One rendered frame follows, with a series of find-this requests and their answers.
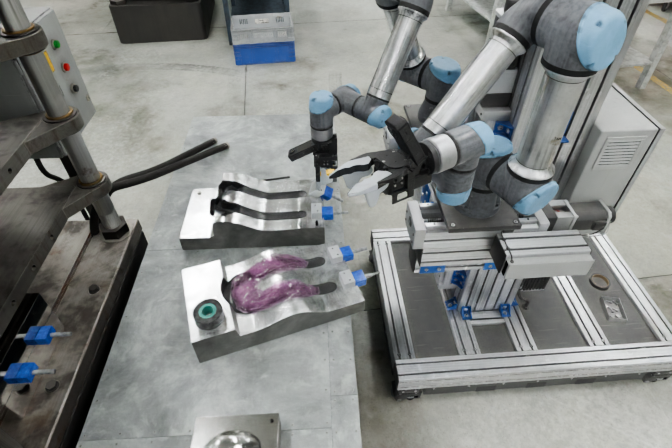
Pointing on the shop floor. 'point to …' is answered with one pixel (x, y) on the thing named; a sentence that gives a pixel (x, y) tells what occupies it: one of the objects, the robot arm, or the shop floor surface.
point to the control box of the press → (16, 91)
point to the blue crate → (264, 53)
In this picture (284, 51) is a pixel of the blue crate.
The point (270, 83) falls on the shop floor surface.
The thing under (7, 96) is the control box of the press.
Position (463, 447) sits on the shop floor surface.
